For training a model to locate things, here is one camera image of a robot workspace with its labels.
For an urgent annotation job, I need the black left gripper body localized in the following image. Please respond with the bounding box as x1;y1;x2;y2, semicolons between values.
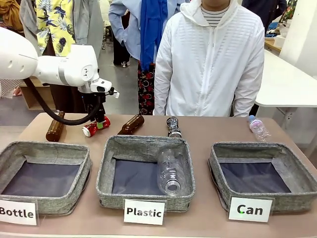
82;92;107;112

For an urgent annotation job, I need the red crushed soda can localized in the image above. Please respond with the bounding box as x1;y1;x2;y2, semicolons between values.
82;116;111;138

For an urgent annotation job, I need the person's right forearm white sleeve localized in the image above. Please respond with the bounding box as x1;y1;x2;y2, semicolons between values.
153;71;175;117

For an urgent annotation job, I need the person's left forearm white sleeve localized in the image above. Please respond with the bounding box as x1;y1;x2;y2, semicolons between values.
232;74;262;118

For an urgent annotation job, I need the grey fabric basket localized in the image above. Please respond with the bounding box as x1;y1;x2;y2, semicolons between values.
95;134;196;213
207;141;317;213
0;140;93;216

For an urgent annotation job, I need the crushed silver black can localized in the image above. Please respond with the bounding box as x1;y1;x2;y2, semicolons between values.
166;116;183;139

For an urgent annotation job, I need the white Can label sign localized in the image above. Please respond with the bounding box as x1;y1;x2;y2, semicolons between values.
227;195;275;223

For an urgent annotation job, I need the brown glass bottle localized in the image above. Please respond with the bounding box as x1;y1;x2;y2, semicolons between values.
45;111;66;143
116;114;145;136

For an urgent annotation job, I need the wooden box shelf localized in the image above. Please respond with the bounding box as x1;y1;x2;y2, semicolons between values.
18;76;58;110

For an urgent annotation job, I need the person in light blue shirt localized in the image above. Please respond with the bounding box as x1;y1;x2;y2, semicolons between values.
108;0;185;68

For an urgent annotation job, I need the person in yellow floral shirt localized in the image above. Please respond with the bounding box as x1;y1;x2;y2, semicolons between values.
19;0;105;114

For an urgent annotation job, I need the blue scarf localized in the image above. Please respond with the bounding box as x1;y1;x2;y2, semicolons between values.
139;0;169;71

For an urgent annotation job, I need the large clear plastic bottle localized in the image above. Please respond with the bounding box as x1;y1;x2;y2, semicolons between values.
156;147;193;197

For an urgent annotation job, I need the white Plastic label sign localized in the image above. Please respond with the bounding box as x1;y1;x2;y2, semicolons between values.
123;198;166;226

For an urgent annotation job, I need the person in white jacket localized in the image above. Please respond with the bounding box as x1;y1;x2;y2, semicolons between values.
153;0;265;118

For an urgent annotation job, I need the person in mustard clothes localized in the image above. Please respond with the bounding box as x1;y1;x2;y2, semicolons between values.
0;0;24;31

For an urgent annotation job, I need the white Bottle label sign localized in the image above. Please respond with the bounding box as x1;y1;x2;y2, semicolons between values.
0;198;40;227

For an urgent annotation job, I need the small blue-capped plastic bottle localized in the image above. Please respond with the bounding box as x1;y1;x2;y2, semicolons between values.
248;115;272;143

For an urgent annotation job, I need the wooden desk with clutter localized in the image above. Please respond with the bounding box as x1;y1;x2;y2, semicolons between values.
264;19;293;57

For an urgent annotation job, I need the white side table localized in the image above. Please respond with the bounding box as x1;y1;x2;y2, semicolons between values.
254;49;317;124

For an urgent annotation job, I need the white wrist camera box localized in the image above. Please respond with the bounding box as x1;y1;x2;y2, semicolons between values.
90;77;120;99

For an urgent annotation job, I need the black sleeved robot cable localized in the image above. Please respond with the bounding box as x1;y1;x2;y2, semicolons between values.
23;77;102;126

